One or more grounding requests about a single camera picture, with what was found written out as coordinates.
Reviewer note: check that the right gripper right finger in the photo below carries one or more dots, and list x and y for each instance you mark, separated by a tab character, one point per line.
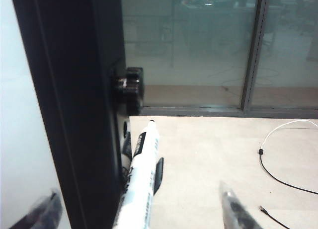
236	211

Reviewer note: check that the white whiteboard marker pen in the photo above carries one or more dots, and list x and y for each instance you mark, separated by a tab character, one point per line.
144	169

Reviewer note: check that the black stand adjustment knob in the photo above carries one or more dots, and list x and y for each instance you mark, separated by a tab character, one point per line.
133	85

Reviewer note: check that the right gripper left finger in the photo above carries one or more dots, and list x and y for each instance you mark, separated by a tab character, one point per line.
42	214

